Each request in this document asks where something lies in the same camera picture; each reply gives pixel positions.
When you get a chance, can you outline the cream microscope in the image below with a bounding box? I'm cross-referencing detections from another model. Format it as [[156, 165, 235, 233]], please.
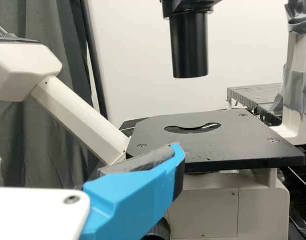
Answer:
[[0, 0, 306, 240]]

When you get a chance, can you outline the black platform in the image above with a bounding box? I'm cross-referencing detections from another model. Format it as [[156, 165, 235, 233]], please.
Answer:
[[226, 83, 289, 126]]

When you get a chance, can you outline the white pipette stand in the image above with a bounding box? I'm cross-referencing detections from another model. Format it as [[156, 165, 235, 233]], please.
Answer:
[[279, 0, 306, 147]]

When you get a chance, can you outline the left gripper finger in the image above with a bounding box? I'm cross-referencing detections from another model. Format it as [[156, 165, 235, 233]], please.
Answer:
[[80, 142, 186, 240]]

